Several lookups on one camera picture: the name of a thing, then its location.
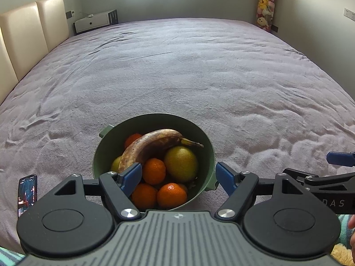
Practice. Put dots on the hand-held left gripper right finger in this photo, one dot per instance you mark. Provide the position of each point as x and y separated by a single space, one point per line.
224 176

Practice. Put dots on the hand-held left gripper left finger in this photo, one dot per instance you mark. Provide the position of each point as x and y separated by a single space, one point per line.
132 178

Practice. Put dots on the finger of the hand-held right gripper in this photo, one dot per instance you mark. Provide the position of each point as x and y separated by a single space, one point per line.
335 183
339 158

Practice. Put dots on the yellow-green lemon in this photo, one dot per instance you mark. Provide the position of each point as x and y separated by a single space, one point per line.
116 165
181 164

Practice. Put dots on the overripe brown-spotted banana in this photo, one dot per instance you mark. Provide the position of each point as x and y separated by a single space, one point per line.
149 142

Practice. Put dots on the green colander bowl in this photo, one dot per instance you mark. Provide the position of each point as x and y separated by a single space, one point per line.
155 122

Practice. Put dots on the person's right hand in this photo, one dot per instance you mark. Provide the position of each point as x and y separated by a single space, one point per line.
352 223

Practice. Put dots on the yellow plush toy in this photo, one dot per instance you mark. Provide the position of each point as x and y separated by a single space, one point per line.
342 256

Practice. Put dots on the smartphone with lit screen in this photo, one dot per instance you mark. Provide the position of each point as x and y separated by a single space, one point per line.
27 196

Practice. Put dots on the black baseboard box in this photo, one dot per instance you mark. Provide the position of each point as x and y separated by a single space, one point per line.
274 28

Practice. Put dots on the teal striped cloth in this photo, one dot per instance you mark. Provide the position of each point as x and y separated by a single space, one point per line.
9 257

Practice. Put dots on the white bedside table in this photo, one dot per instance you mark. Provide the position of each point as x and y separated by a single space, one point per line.
91 25

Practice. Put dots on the black slotted rack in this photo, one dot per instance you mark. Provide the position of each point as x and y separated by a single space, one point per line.
113 16

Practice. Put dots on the cream padded headboard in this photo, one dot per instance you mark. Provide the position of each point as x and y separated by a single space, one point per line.
25 36

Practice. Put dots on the white wall socket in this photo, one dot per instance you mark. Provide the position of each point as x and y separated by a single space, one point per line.
349 13

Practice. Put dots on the wall switch panel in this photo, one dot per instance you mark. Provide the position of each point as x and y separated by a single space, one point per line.
70 14

